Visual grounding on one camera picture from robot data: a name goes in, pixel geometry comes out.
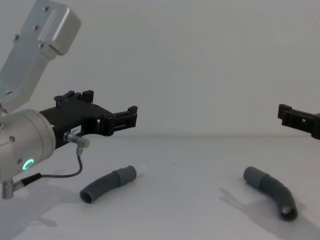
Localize white curtain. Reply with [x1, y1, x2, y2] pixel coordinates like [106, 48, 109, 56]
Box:
[0, 0, 320, 139]

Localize white table cloth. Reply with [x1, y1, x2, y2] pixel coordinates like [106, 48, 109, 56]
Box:
[0, 136, 320, 240]

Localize thin dark cable silver plugs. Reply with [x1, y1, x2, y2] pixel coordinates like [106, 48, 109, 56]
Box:
[0, 131, 91, 200]

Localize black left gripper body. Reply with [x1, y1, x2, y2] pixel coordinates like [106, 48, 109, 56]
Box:
[38, 91, 113, 151]

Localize grey curved plastic pipe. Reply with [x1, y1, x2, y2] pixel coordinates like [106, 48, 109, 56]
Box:
[242, 165, 300, 216]
[79, 164, 138, 204]

